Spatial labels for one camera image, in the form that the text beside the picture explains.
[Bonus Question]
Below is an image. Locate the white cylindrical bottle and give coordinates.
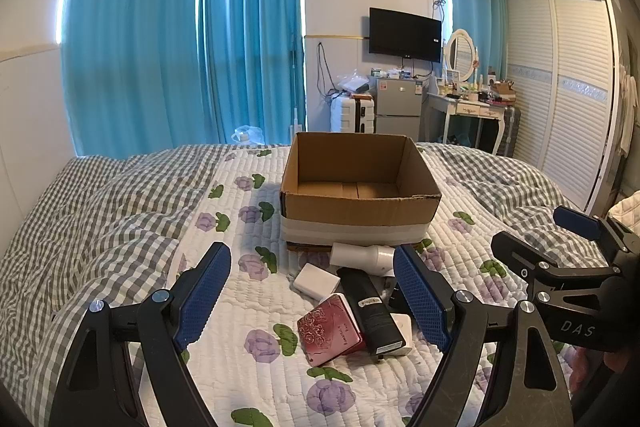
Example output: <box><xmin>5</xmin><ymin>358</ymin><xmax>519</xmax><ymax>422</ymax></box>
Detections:
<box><xmin>330</xmin><ymin>243</ymin><xmax>395</xmax><ymax>277</ymax></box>

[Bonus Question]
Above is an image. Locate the black rectangular remote box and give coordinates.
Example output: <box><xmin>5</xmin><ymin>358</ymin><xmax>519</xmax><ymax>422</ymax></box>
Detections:
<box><xmin>337</xmin><ymin>267</ymin><xmax>406</xmax><ymax>357</ymax></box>

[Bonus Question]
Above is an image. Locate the white charger block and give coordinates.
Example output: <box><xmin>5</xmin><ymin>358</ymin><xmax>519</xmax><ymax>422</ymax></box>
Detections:
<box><xmin>292</xmin><ymin>263</ymin><xmax>340</xmax><ymax>303</ymax></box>

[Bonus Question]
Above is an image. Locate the person's right hand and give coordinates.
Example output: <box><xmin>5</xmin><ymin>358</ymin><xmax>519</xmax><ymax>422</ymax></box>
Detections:
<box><xmin>568</xmin><ymin>348</ymin><xmax>632</xmax><ymax>395</ymax></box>

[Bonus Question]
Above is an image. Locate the grey suitcase by table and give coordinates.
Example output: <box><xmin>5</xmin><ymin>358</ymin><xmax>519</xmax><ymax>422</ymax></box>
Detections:
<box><xmin>498</xmin><ymin>106</ymin><xmax>521</xmax><ymax>157</ymax></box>

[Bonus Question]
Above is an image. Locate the white flat box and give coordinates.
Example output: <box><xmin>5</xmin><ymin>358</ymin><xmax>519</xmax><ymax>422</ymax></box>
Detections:
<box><xmin>387</xmin><ymin>313</ymin><xmax>413</xmax><ymax>357</ymax></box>

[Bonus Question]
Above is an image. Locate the floral white quilt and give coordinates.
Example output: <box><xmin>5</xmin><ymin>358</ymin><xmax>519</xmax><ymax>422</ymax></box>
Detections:
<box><xmin>134</xmin><ymin>143</ymin><xmax>576</xmax><ymax>427</ymax></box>

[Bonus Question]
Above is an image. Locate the grey checked blanket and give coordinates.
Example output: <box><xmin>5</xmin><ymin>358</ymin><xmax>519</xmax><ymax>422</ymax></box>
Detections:
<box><xmin>1</xmin><ymin>145</ymin><xmax>231</xmax><ymax>426</ymax></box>

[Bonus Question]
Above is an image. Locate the white louvred wardrobe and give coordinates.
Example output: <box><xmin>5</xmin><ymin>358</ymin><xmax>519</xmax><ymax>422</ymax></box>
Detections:
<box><xmin>506</xmin><ymin>0</ymin><xmax>620</xmax><ymax>212</ymax></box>

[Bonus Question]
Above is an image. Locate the white dressing table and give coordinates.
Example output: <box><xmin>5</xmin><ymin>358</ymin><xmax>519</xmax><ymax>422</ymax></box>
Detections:
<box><xmin>426</xmin><ymin>93</ymin><xmax>506</xmax><ymax>155</ymax></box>

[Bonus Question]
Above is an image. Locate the brown cardboard box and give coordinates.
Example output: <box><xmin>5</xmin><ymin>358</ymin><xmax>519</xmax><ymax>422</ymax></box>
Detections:
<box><xmin>280</xmin><ymin>132</ymin><xmax>442</xmax><ymax>246</ymax></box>

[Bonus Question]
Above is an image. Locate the red patterned wallet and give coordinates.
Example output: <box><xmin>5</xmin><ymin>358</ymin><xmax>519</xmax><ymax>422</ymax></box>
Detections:
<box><xmin>297</xmin><ymin>293</ymin><xmax>366</xmax><ymax>367</ymax></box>

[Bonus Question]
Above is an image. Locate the silver mini fridge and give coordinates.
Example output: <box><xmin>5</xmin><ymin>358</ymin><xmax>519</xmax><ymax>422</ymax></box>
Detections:
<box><xmin>374</xmin><ymin>78</ymin><xmax>423</xmax><ymax>141</ymax></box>

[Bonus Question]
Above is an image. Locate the white oval mirror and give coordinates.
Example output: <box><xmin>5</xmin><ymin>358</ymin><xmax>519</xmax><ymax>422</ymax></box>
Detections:
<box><xmin>444</xmin><ymin>29</ymin><xmax>477</xmax><ymax>82</ymax></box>

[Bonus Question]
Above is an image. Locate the white suitcase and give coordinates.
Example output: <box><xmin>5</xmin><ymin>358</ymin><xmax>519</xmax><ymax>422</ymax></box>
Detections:
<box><xmin>330</xmin><ymin>94</ymin><xmax>375</xmax><ymax>133</ymax></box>

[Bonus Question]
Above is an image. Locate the blue curtain right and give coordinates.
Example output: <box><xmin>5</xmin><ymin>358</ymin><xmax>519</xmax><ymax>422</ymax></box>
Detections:
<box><xmin>451</xmin><ymin>0</ymin><xmax>508</xmax><ymax>79</ymax></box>

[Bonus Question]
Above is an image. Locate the clear plastic bag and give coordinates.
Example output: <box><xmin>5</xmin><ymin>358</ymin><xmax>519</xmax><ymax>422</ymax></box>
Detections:
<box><xmin>231</xmin><ymin>126</ymin><xmax>265</xmax><ymax>145</ymax></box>

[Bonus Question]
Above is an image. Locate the blue curtain middle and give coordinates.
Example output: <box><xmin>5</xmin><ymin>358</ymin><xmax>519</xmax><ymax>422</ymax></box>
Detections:
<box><xmin>198</xmin><ymin>0</ymin><xmax>306</xmax><ymax>144</ymax></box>

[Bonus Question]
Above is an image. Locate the large blue curtain left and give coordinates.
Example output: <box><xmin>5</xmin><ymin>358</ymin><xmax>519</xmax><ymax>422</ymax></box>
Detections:
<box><xmin>61</xmin><ymin>0</ymin><xmax>214</xmax><ymax>158</ymax></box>

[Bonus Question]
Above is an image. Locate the black wall television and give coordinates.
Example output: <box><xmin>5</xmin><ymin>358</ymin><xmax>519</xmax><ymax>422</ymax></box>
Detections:
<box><xmin>369</xmin><ymin>8</ymin><xmax>442</xmax><ymax>63</ymax></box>

